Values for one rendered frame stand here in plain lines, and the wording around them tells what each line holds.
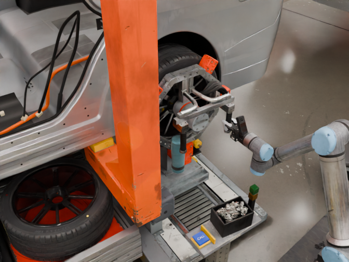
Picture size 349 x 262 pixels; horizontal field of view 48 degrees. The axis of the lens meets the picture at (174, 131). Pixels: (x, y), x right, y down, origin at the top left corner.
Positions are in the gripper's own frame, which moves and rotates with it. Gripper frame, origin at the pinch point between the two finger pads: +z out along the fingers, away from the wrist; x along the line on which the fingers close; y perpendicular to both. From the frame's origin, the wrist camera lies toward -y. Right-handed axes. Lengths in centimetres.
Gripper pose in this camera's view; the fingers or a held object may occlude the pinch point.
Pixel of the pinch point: (226, 119)
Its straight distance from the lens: 242.3
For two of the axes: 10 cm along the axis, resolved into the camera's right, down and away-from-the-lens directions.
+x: 8.2, -3.5, 4.5
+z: -5.7, -5.1, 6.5
